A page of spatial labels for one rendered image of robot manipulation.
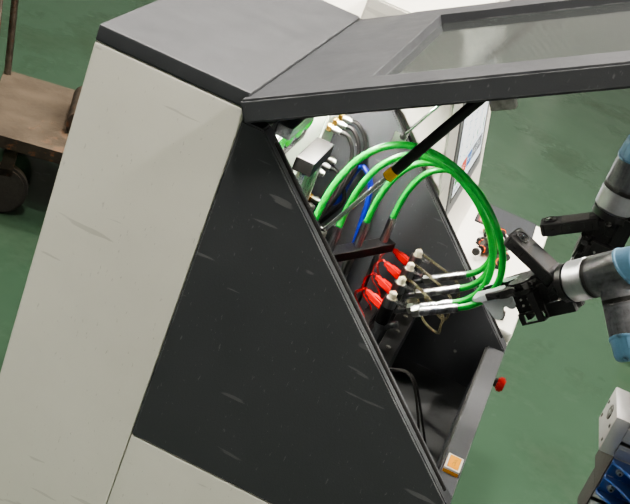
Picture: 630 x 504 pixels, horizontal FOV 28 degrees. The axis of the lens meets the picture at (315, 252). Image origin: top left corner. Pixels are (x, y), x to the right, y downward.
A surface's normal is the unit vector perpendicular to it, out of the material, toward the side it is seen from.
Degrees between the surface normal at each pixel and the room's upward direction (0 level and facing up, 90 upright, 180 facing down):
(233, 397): 90
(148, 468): 90
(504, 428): 0
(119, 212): 90
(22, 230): 0
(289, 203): 90
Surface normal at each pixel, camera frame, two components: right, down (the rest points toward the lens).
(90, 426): -0.29, 0.34
